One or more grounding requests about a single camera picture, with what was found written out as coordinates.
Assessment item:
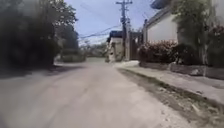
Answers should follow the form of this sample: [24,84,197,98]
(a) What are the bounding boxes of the utility pole with crossarms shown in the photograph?
[115,0,134,62]

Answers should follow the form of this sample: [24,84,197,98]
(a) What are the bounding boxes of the tall green tree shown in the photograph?
[170,0,215,65]

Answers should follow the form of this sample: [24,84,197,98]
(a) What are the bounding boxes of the low green hedge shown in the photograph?
[59,48,87,64]

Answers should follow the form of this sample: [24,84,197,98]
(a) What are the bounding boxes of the overhead wires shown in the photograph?
[77,0,158,44]

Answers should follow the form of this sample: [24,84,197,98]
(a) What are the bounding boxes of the pale building with dark roof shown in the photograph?
[105,30,126,63]

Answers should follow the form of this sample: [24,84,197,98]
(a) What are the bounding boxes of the dirt strip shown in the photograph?
[116,67,224,128]

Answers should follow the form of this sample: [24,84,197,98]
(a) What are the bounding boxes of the low concrete planter wall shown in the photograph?
[137,60,224,81]

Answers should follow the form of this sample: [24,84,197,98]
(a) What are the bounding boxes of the grey concrete road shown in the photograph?
[0,57,198,128]

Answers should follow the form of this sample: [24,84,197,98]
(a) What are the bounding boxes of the row of dark trees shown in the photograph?
[0,0,81,76]

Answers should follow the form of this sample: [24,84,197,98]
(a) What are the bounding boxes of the dark gate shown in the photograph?
[128,30,145,62]

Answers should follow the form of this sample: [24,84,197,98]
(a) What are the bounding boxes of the reddish bushes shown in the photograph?
[136,39,202,66]

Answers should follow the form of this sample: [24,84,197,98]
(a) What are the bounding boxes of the grey concrete sidewalk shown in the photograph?
[114,59,224,106]

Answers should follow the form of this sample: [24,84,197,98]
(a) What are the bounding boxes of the white walled building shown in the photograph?
[142,0,224,64]

